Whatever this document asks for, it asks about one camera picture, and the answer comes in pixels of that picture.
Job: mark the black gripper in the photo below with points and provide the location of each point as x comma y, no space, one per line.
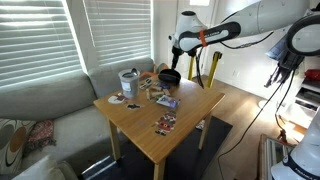
176,53

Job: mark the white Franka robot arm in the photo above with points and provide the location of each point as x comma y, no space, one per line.
260,16

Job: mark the plain wooden block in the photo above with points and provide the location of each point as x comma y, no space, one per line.
157,94
166,92

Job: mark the long flat wooden block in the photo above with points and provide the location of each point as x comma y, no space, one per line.
156,88

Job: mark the wooden block with black mark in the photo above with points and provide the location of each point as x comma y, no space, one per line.
148,94

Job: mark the silver metal cup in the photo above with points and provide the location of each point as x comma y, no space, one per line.
129,85

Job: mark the black soft bowl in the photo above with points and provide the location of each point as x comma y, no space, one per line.
169,76

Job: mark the blue toy car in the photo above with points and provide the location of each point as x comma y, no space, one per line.
165,86

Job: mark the orange octopus plush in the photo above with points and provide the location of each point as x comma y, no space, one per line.
146,74

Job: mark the white ribbed object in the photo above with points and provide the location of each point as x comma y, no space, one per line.
146,84

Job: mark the blue snack packet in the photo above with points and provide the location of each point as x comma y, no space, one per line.
167,101

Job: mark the yellow tripod stand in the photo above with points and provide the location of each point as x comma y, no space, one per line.
213,66

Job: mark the small black sticker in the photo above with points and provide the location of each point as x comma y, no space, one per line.
133,106

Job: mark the light wooden table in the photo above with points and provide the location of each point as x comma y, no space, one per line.
146,123

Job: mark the white window blind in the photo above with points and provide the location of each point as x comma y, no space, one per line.
120,30
33,40

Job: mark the small white floor item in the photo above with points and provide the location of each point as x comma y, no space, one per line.
200,125

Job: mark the dark blue rug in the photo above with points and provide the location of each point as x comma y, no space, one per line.
186,153

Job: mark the gray fabric sofa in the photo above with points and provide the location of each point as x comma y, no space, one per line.
50,100

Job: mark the metal framed glass table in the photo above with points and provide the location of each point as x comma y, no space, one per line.
266,156

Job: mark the red object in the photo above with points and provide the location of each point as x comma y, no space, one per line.
312,74

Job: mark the white shelf unit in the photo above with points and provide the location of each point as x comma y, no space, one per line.
310,96

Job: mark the red patterned pillow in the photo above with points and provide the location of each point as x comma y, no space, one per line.
41,135

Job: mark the white leather sofa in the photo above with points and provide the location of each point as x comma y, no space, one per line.
40,171

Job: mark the circle patterned pillow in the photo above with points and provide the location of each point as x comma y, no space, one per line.
13,143

